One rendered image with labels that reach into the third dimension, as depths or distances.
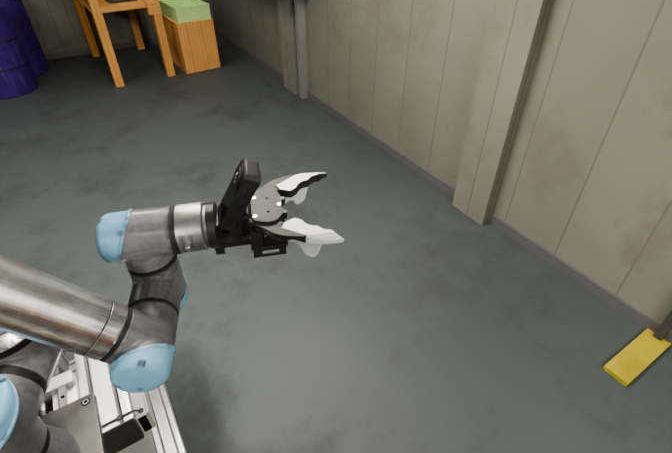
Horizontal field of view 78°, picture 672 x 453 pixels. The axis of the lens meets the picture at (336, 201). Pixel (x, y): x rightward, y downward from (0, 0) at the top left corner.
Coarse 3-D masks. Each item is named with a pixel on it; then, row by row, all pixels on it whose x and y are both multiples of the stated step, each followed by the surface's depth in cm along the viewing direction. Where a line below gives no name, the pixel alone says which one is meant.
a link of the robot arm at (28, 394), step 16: (0, 368) 65; (16, 368) 66; (0, 384) 61; (16, 384) 64; (32, 384) 66; (0, 400) 60; (16, 400) 62; (32, 400) 66; (0, 416) 59; (16, 416) 61; (32, 416) 65; (0, 432) 59; (16, 432) 61; (32, 432) 64; (0, 448) 59; (16, 448) 62; (32, 448) 64
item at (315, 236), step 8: (288, 224) 62; (296, 224) 62; (304, 224) 62; (304, 232) 61; (312, 232) 61; (320, 232) 61; (328, 232) 61; (336, 232) 61; (296, 240) 63; (312, 240) 61; (320, 240) 61; (328, 240) 61; (336, 240) 61; (304, 248) 64; (312, 248) 63; (312, 256) 64
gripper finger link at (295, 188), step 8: (296, 176) 69; (304, 176) 69; (312, 176) 70; (320, 176) 71; (280, 184) 68; (288, 184) 68; (296, 184) 68; (304, 184) 69; (280, 192) 68; (288, 192) 67; (296, 192) 68; (304, 192) 72; (288, 200) 70; (296, 200) 72
